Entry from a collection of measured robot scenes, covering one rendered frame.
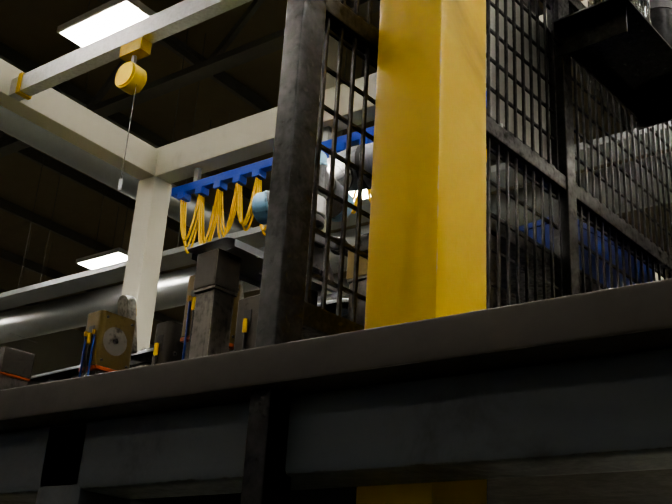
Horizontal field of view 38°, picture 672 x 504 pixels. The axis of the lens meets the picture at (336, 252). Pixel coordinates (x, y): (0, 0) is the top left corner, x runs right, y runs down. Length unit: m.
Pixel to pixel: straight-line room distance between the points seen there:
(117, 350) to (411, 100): 1.08
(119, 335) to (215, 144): 4.28
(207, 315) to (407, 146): 0.49
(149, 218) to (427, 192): 5.41
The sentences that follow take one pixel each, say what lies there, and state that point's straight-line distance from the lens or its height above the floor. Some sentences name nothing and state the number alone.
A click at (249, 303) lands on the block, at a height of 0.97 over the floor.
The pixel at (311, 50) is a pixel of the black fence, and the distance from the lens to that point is 1.13.
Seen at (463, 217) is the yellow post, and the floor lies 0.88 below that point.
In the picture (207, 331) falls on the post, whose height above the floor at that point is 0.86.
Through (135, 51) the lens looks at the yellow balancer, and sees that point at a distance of 5.17.
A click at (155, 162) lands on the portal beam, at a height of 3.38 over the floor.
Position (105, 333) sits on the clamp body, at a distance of 2.03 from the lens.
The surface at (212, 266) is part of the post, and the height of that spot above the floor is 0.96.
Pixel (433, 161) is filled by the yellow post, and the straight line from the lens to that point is 1.08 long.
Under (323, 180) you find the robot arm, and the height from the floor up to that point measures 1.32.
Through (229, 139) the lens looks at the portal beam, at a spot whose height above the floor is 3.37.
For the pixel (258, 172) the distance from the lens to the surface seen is 5.92.
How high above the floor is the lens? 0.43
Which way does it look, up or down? 22 degrees up
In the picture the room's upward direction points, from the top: 4 degrees clockwise
